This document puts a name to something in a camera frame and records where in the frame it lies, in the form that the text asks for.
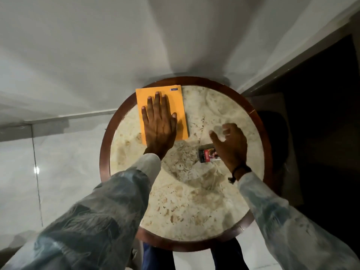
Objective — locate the person's left leg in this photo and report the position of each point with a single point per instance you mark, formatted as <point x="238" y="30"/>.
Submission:
<point x="158" y="258"/>

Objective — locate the person's left forearm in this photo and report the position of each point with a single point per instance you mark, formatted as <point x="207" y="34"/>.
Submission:
<point x="95" y="216"/>

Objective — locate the person's left hand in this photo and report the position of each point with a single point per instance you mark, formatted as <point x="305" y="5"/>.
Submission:
<point x="159" y="132"/>

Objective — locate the grey door frame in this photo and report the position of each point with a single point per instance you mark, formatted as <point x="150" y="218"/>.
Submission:
<point x="295" y="56"/>

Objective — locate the person's left little finger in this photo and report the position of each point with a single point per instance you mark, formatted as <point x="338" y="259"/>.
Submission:
<point x="144" y="115"/>

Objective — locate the person's leg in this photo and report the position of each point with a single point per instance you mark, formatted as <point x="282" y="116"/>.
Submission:
<point x="228" y="256"/>
<point x="158" y="258"/>

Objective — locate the person's right forearm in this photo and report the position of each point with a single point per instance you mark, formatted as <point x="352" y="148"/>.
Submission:
<point x="289" y="227"/>

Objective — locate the person's right hand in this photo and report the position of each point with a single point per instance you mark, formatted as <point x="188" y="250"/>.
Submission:
<point x="232" y="149"/>

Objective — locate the person's right leg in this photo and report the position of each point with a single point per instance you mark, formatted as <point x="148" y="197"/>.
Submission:
<point x="228" y="256"/>

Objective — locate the round marble table wooden rim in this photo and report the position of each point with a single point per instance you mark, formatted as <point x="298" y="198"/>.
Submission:
<point x="194" y="199"/>

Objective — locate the person's left thumb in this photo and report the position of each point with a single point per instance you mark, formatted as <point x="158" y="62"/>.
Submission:
<point x="174" y="122"/>

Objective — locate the person's left middle finger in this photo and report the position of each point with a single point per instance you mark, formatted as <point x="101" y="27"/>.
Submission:
<point x="157" y="105"/>

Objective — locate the small red black box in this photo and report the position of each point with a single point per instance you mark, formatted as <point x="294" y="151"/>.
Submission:
<point x="207" y="155"/>

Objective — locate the orange notebook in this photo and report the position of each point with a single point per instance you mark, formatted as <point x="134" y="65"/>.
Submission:
<point x="175" y="102"/>

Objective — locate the black wristband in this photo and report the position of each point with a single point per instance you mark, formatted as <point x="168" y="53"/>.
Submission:
<point x="240" y="169"/>

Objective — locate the person's right thumb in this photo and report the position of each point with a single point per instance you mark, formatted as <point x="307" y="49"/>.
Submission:
<point x="216" y="137"/>

